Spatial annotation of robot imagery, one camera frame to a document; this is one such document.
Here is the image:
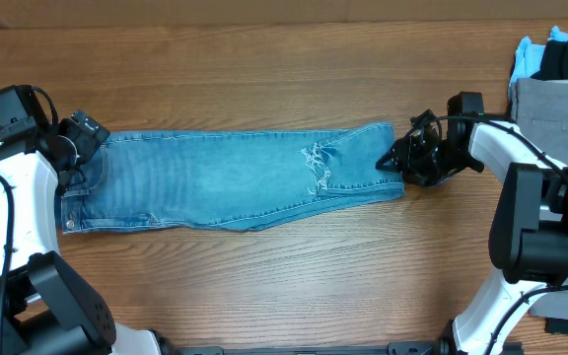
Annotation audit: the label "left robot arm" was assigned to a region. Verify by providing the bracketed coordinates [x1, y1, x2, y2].
[0, 85, 175, 355]

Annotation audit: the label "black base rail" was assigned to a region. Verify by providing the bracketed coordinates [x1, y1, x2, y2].
[165, 340, 525, 355]

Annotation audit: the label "light blue garment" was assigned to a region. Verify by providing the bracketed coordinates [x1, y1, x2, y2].
[508, 26, 568, 98]

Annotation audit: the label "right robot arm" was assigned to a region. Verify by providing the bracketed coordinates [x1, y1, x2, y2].
[376, 92, 568, 354]

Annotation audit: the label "blue denim jeans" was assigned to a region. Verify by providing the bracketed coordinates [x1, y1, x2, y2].
[55, 122, 404, 234]

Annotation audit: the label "grey trousers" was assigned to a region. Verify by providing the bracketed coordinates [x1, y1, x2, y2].
[510, 78, 568, 320]

